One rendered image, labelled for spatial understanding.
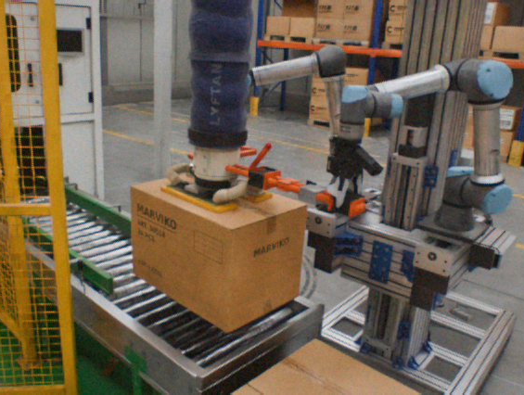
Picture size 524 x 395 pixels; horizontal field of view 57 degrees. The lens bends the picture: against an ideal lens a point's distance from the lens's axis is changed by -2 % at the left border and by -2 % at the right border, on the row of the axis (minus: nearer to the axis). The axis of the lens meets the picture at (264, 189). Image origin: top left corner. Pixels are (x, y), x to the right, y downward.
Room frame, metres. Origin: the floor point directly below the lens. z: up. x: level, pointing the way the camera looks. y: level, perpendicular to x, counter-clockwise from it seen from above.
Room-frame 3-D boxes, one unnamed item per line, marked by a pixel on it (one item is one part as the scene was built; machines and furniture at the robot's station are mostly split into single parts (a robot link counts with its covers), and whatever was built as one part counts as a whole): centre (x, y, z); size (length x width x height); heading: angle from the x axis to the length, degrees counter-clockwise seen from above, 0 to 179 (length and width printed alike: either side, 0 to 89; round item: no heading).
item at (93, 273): (2.42, 1.27, 0.60); 1.60 x 0.10 x 0.09; 49
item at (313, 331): (1.62, -0.05, 0.48); 0.70 x 0.03 x 0.15; 139
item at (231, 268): (1.85, 0.19, 0.88); 0.60 x 0.40 x 0.40; 48
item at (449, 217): (1.80, -0.75, 1.09); 0.15 x 0.15 x 0.10
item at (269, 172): (1.68, 0.00, 1.21); 0.10 x 0.08 x 0.06; 138
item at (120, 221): (2.82, 0.92, 0.60); 1.60 x 0.10 x 0.09; 49
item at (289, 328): (1.62, -0.05, 0.58); 0.70 x 0.03 x 0.06; 139
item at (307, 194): (1.54, -0.16, 1.21); 0.07 x 0.07 x 0.04; 48
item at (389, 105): (1.52, -0.33, 1.51); 0.11 x 0.11 x 0.08; 21
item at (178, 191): (1.78, 0.25, 1.11); 0.34 x 0.10 x 0.05; 48
